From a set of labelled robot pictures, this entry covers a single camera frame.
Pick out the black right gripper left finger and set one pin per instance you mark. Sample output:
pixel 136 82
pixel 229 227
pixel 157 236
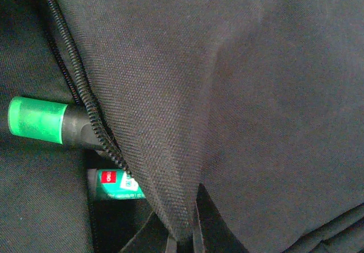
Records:
pixel 152 237

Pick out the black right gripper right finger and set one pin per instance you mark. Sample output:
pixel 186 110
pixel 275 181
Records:
pixel 210 232

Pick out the green white glue stick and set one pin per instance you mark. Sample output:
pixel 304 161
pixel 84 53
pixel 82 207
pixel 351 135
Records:
pixel 112 184

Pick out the green black highlighter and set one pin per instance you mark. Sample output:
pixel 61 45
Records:
pixel 68 125

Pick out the black student bag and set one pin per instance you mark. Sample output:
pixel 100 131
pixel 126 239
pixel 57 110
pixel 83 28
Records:
pixel 259 101

